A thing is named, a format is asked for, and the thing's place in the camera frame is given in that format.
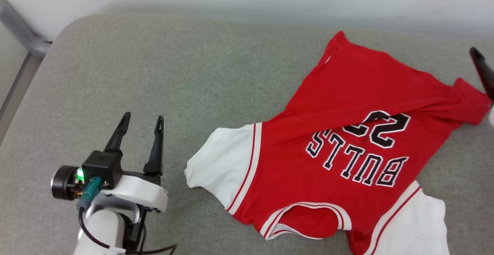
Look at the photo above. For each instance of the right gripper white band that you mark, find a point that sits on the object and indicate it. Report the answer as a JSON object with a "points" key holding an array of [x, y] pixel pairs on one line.
{"points": [[492, 117]]}

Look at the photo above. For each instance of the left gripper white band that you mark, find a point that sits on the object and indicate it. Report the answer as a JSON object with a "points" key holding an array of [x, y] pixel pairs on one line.
{"points": [[142, 193]]}

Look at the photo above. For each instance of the red and white basketball jersey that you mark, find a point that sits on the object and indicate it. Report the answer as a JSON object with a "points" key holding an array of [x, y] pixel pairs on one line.
{"points": [[328, 104]]}

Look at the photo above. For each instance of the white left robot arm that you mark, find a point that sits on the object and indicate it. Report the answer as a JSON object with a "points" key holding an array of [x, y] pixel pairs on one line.
{"points": [[100, 228]]}

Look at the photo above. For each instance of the teal left camera connector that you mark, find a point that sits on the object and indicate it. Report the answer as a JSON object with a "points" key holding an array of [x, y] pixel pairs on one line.
{"points": [[92, 189]]}

